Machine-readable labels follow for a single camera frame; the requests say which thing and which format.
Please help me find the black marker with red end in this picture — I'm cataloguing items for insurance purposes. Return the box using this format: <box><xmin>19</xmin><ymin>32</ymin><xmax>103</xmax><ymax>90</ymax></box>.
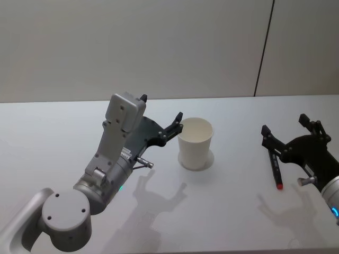
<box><xmin>268</xmin><ymin>148</ymin><xmax>284</xmax><ymax>190</ymax></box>

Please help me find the thin cable with silver plug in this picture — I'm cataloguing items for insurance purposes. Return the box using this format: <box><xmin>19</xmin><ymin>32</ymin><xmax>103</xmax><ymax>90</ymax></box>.
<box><xmin>297</xmin><ymin>164</ymin><xmax>318</xmax><ymax>187</ymax></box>
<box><xmin>131</xmin><ymin>156</ymin><xmax>155</xmax><ymax>170</ymax></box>

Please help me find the white paper cup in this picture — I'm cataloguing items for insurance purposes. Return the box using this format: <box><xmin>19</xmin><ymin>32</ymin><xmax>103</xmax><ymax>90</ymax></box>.
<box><xmin>176</xmin><ymin>117</ymin><xmax>214</xmax><ymax>171</ymax></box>

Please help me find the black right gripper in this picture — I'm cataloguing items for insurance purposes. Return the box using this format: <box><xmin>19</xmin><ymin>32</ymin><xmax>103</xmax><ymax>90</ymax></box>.
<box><xmin>261</xmin><ymin>113</ymin><xmax>339</xmax><ymax>190</ymax></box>

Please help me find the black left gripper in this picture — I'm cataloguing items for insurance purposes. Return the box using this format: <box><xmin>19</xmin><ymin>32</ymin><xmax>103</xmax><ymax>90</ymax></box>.
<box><xmin>121</xmin><ymin>94</ymin><xmax>184</xmax><ymax>161</ymax></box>

